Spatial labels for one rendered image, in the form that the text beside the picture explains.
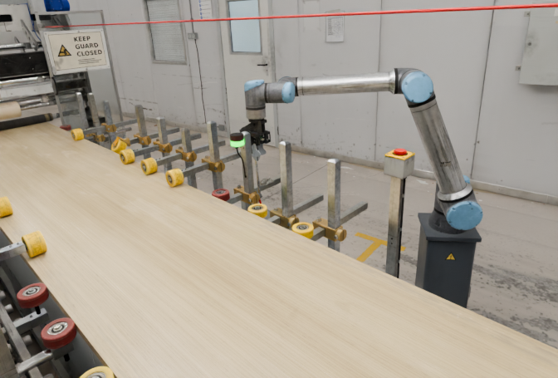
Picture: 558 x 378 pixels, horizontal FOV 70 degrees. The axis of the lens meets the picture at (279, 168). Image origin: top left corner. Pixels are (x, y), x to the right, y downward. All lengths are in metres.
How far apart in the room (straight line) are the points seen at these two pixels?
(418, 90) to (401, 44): 2.50
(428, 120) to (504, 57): 2.25
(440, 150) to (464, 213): 0.30
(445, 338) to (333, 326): 0.27
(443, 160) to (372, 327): 0.95
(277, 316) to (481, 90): 3.26
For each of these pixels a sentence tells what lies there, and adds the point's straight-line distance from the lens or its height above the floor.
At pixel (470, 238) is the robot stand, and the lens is 2.17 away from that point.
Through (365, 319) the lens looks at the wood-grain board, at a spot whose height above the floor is 0.90.
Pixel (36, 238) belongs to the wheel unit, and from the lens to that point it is 1.63.
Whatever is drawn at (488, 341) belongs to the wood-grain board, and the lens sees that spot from 1.15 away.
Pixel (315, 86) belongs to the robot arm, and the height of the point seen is 1.33.
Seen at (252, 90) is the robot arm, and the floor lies 1.34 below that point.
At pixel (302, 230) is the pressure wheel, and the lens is 1.49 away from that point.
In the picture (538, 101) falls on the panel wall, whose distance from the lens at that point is 3.98.
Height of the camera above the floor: 1.65
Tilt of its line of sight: 21 degrees down
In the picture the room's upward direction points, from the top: 3 degrees counter-clockwise
